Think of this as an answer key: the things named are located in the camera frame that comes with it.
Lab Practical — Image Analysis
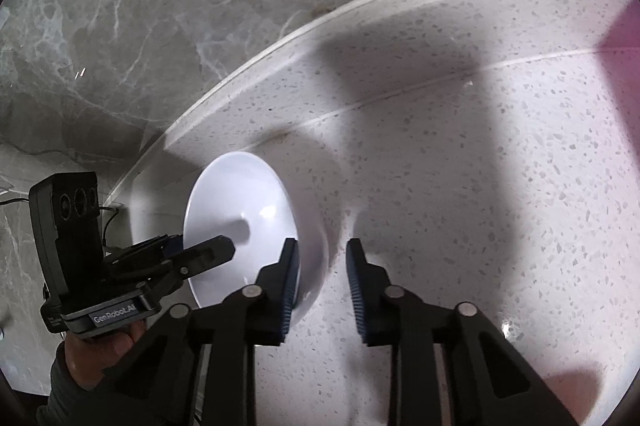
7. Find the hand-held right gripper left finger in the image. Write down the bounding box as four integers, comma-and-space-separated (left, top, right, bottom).
102, 237, 301, 426

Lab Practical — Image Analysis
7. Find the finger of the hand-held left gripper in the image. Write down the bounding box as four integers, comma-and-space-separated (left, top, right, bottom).
106, 234, 184, 268
169, 235, 236, 280

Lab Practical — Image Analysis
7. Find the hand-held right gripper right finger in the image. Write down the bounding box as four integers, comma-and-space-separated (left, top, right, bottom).
346, 237, 583, 426

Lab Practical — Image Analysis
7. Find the white deep oval plate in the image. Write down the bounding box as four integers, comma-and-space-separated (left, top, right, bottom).
183, 151, 330, 333

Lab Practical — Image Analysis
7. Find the person's left forearm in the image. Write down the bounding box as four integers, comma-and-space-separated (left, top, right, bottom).
36, 345, 168, 426

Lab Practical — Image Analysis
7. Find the person's left hand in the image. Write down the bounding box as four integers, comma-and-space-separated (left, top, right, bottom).
61, 320, 147, 391

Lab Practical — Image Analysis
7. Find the thin black cable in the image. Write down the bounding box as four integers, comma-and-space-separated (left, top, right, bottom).
0, 195, 123, 252

